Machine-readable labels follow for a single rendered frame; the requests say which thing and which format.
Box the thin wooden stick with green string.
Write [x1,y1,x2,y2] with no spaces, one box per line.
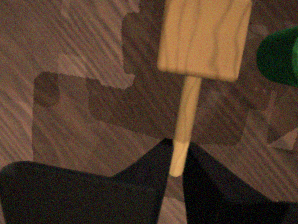
[169,75,202,177]

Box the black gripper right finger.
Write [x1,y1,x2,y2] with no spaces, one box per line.
[182,142,298,224]

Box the wooden block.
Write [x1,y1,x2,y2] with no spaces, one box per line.
[156,0,252,83]

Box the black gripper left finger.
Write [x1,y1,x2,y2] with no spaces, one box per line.
[0,138,174,224]

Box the green cylinder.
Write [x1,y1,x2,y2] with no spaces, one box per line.
[256,26,298,88]

